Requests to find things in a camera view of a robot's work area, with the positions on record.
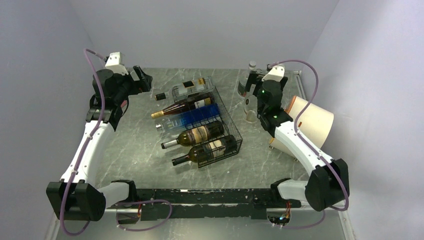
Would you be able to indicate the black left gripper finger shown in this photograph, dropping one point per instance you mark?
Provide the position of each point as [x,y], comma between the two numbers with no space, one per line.
[137,71]
[146,83]

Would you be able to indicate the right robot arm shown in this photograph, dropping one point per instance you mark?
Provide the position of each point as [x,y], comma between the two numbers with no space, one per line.
[328,182]

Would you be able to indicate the clear bottle orange black label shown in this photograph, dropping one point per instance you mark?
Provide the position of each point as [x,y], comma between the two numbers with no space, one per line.
[187,89]

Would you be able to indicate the blue clear glass bottle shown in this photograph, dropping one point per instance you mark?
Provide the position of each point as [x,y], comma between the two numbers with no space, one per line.
[187,119]

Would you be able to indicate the black wire wine rack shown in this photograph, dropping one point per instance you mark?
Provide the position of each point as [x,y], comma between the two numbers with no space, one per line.
[229,126]

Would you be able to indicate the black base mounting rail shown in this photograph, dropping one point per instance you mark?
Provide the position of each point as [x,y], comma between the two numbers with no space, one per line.
[207,203]

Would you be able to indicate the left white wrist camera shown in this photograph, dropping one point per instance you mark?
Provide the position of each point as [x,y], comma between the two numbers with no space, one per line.
[114,62]

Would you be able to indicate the frosted clear slim bottle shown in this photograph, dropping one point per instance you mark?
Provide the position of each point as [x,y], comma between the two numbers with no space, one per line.
[241,86]

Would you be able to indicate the beige cylindrical lamp shade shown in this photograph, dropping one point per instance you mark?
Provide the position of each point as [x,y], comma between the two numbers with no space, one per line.
[315,122]

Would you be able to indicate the clear bottle white label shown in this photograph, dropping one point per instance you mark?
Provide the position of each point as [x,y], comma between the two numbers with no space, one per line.
[250,108]

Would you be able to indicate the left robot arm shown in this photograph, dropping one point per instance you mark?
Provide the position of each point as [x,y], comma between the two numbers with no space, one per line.
[74,197]

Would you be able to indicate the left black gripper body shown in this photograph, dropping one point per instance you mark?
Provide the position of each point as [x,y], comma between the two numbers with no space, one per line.
[132,87]

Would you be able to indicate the dark red gold-capped bottle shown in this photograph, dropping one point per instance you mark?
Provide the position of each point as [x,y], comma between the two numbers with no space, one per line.
[187,104]

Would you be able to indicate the dark green black-capped bottle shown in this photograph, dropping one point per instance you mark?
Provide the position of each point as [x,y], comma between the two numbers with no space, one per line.
[204,153]

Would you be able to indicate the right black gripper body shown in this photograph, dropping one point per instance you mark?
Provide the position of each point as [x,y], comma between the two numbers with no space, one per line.
[259,83]

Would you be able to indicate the pink rectangular eraser block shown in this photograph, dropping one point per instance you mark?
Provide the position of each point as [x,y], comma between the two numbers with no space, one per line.
[124,104]

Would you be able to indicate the green bottle silver cap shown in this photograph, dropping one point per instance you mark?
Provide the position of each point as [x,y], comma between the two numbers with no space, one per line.
[197,135]

